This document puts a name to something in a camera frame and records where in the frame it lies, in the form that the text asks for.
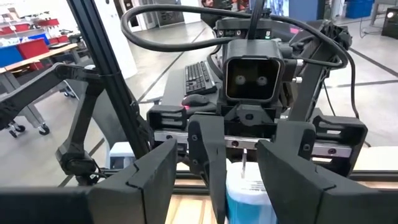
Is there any black computer keyboard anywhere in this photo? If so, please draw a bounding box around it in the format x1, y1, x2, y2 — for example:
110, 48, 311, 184
183, 60, 218, 96

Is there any black camera cable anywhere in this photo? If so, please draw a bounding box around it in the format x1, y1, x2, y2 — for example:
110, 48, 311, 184
247, 0, 266, 40

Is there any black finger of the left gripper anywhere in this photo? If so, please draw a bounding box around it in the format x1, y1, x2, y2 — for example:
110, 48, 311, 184
275, 119, 317, 161
188, 114, 228, 224

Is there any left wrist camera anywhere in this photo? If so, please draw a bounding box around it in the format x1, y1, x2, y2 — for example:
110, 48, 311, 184
215, 17, 275, 40

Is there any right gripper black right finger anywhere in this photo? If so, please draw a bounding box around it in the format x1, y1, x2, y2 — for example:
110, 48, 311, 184
256, 139, 398, 224

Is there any blue USB wall charger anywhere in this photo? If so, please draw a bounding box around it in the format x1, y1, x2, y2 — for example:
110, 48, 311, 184
225, 148, 277, 224

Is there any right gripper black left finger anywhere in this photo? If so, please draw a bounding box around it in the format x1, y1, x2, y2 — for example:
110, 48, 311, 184
86, 138, 178, 224

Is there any black computer mouse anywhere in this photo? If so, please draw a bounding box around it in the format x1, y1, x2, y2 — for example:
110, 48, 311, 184
181, 93, 210, 108

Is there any red storage bin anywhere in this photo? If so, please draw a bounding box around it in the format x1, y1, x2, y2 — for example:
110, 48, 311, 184
17, 39, 50, 60

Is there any thin black cable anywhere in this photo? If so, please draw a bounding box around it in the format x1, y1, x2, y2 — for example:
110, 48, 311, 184
323, 51, 371, 149

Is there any blue storage bin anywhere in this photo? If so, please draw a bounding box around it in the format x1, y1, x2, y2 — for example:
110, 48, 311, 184
0, 45, 24, 68
345, 0, 374, 19

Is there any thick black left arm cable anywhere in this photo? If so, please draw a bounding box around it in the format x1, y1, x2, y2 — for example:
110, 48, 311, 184
120, 3, 349, 70

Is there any dark grey computer desk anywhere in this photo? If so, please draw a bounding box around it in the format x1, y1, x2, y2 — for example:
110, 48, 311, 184
161, 60, 223, 110

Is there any wooden workbench with casters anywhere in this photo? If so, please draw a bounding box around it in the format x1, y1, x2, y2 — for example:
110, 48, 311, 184
0, 42, 82, 138

